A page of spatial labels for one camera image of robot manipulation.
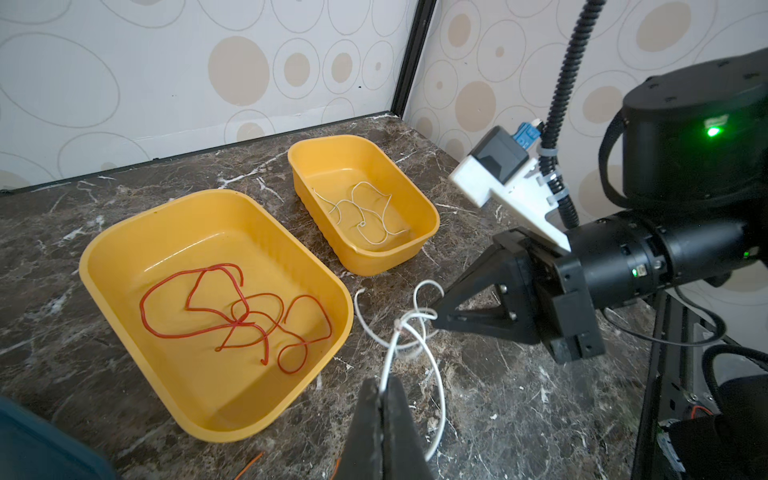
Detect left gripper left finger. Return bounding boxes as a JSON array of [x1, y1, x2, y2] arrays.
[[333, 378, 384, 480]]

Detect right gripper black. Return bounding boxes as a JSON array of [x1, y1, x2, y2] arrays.
[[431, 228, 606, 364]]

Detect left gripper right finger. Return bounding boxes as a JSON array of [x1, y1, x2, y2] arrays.
[[383, 376, 433, 480]]

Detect white cable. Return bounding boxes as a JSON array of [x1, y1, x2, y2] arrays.
[[311, 181, 412, 247], [352, 279, 448, 462]]

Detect orange cable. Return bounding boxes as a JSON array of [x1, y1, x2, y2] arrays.
[[232, 451, 265, 480]]

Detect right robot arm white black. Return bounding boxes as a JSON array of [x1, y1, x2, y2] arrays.
[[433, 1, 767, 364]]

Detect right yellow plastic bin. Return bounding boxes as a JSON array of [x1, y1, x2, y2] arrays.
[[288, 135, 440, 277]]

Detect yellow plastic bin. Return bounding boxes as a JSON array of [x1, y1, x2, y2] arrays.
[[288, 135, 440, 277], [79, 190, 353, 443]]

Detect middle yellow plastic bin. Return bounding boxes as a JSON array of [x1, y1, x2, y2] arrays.
[[79, 190, 353, 443]]

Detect teal plastic bin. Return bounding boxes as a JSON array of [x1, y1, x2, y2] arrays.
[[1, 397, 119, 479]]

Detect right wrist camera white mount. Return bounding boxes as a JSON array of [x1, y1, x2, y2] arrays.
[[449, 119, 571, 251]]

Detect red cable in bin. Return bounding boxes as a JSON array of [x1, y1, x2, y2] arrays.
[[139, 262, 334, 376]]

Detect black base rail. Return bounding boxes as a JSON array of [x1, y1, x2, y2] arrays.
[[390, 0, 438, 119]]

